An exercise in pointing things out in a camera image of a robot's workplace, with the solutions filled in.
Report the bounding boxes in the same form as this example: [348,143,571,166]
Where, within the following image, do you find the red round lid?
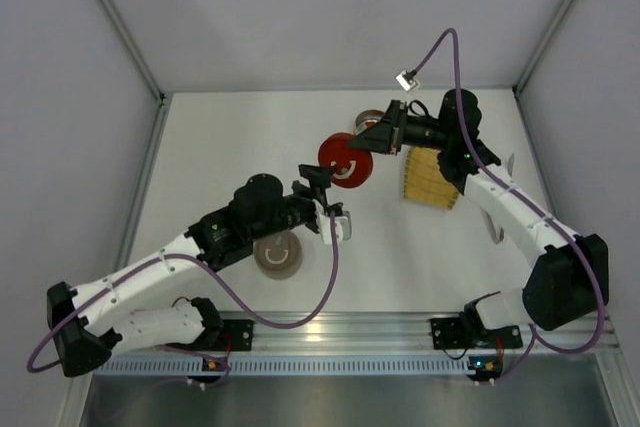
[317,132,373,189]

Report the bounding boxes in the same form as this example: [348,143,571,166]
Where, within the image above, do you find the brown round lid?
[253,231,303,263]

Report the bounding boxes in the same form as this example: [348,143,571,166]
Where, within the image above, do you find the metal tongs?
[481,153,515,245]

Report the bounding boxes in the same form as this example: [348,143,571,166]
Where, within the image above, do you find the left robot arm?
[44,164,351,378]

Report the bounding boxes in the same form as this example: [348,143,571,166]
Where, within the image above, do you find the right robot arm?
[349,89,609,336]

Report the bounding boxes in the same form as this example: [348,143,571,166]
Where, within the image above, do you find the red-banded steel bowl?
[354,109,385,135]

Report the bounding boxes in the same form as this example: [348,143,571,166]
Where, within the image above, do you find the bamboo tray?
[403,147,459,211]

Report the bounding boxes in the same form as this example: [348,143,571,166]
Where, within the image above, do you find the beige-banded steel bowl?
[256,258,302,280]

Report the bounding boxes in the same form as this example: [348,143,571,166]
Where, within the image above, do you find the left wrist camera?
[316,206,352,245]

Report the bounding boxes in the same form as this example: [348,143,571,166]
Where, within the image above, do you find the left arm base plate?
[168,319,254,352]

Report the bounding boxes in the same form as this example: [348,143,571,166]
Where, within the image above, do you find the aluminium mounting rail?
[251,312,620,356]

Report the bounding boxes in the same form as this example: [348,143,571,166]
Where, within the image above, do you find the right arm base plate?
[429,315,524,351]

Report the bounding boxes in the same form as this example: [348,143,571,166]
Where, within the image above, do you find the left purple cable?
[25,211,341,388]

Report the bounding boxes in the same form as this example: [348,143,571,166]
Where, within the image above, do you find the purple cable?
[25,211,341,388]
[414,27,606,386]

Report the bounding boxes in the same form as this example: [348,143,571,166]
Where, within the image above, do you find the slotted cable duct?
[95,355,497,377]

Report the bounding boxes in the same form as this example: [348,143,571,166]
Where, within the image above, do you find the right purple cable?
[414,27,606,386]

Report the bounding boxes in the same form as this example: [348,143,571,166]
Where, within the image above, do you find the right frame post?
[512,0,578,100]

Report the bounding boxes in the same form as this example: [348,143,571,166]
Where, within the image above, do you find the frame post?
[95,0,166,105]
[512,0,578,100]

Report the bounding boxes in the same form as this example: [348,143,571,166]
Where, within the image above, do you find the left frame post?
[95,0,166,105]

